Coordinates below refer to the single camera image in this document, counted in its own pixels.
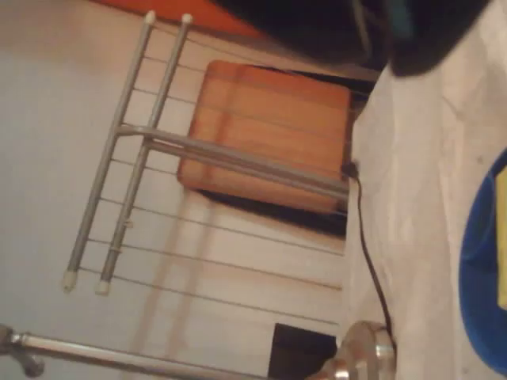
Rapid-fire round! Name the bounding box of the yellow cardboard box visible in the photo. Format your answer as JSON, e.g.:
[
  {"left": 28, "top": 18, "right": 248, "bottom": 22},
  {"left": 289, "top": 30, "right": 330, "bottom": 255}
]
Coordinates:
[{"left": 493, "top": 164, "right": 507, "bottom": 310}]

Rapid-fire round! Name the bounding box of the orange wooden stool seat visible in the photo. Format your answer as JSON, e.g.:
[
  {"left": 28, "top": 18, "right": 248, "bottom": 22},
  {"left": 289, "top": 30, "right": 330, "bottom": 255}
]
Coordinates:
[{"left": 176, "top": 59, "right": 354, "bottom": 218}]

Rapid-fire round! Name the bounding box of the orange wooden board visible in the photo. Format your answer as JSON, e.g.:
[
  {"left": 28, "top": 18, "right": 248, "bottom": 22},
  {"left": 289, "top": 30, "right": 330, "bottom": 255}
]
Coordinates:
[{"left": 90, "top": 0, "right": 270, "bottom": 41}]

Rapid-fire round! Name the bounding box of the grey metal drying rack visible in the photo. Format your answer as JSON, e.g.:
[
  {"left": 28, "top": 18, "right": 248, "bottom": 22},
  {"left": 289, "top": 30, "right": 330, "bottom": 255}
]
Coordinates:
[{"left": 61, "top": 10, "right": 357, "bottom": 320}]

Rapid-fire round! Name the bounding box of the white wrinkled table cloth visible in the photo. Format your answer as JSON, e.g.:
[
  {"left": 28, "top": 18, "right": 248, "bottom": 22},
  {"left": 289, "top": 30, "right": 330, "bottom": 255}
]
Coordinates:
[{"left": 340, "top": 0, "right": 507, "bottom": 380}]

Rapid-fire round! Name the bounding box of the black and brown cabinet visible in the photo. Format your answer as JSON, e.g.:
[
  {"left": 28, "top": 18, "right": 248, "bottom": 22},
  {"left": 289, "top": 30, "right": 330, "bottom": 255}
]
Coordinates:
[{"left": 267, "top": 322, "right": 338, "bottom": 380}]

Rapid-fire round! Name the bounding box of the thin black cable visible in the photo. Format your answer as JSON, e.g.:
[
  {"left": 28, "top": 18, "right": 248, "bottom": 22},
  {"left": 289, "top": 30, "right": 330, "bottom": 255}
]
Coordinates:
[{"left": 340, "top": 161, "right": 397, "bottom": 337}]

